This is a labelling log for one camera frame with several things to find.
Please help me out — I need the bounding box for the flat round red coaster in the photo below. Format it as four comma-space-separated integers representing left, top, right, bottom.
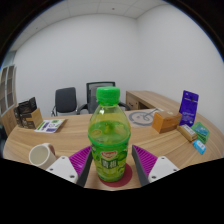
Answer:
98, 162, 133, 188

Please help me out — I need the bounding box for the black mesh office chair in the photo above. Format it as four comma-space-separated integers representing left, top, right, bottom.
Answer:
77, 81, 132, 115

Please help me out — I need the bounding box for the wooden side desk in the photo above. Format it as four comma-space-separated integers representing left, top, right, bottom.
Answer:
125, 90, 184, 111

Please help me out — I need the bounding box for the orange cardboard box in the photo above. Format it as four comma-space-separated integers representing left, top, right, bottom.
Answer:
151, 110, 183, 134

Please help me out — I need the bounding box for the purple upright package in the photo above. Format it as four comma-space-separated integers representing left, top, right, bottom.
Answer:
178, 89, 200, 127

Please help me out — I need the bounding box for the small blue packet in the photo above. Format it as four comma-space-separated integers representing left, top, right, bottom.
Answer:
192, 139, 208, 155

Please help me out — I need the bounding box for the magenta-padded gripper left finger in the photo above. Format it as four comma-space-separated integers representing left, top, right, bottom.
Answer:
44, 145, 94, 187

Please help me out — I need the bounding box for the printed sticker sheet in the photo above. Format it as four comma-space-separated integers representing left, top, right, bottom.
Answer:
34, 118, 67, 134

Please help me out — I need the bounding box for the white and brown mug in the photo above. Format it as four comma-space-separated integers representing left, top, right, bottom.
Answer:
28, 142, 58, 170

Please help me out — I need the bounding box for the black striped carton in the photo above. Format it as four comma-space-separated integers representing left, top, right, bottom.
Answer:
17, 96, 38, 115

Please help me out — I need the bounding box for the grey padded office chair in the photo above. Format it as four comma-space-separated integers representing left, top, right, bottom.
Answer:
50, 86, 80, 117

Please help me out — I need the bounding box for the small dark brown carton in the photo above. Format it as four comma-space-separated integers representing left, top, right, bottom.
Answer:
22, 107, 44, 130

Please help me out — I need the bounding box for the small beige box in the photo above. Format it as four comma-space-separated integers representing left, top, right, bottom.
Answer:
176, 124, 198, 143

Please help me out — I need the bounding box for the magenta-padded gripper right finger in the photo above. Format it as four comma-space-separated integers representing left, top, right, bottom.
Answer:
131, 144, 182, 187

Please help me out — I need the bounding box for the wooden shelf cabinet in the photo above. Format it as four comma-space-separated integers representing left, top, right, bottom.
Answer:
0, 64, 18, 136

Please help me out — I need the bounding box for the green drink bottle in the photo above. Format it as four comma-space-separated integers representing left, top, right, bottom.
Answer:
87, 86, 132, 183

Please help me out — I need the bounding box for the green flat packet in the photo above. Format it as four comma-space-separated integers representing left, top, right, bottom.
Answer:
190, 121, 211, 144

